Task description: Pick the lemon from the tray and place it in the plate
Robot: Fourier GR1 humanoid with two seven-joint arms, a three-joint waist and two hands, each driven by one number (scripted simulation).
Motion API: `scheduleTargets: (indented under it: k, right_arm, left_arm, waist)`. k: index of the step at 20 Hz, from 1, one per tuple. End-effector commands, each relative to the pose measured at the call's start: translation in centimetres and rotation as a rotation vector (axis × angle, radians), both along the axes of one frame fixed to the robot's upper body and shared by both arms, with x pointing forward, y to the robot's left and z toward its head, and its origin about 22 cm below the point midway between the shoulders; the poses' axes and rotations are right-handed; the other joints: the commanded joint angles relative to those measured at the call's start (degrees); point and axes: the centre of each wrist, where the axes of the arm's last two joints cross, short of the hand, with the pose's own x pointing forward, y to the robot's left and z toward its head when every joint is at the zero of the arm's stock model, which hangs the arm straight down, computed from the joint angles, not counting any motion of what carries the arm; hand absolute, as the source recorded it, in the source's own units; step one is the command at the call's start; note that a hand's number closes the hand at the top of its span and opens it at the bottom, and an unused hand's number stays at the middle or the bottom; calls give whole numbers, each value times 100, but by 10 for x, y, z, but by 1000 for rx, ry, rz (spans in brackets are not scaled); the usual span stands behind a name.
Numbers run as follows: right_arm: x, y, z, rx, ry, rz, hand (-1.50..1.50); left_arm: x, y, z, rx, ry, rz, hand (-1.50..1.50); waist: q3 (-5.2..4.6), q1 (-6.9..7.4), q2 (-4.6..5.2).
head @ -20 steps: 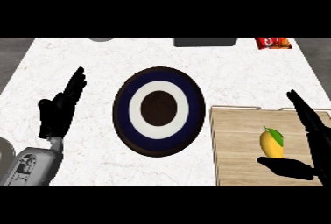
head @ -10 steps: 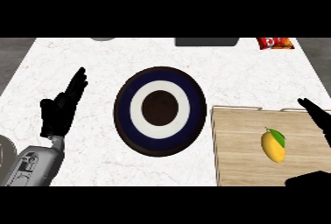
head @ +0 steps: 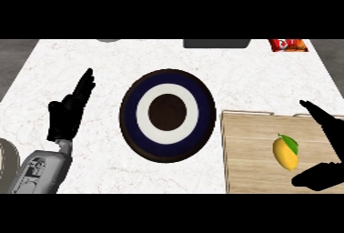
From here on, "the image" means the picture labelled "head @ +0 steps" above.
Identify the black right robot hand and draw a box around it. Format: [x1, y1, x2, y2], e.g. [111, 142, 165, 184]
[292, 99, 344, 192]

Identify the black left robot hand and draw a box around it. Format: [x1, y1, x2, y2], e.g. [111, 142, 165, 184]
[46, 67, 98, 143]

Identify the yellow lemon with green leaf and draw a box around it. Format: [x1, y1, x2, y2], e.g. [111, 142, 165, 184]
[272, 133, 300, 172]

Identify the pale wooden tray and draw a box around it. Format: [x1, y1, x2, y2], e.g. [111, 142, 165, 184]
[221, 109, 344, 195]

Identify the dark blue and white plate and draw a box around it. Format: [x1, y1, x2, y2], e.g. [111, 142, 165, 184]
[119, 68, 218, 164]

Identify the small grey object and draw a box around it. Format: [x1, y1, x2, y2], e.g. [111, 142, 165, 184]
[97, 38, 125, 44]

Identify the red and orange packet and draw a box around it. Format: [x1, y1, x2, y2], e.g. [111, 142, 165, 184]
[268, 38, 311, 53]

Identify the dark grey flat appliance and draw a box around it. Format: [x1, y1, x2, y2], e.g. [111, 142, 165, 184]
[182, 38, 253, 49]

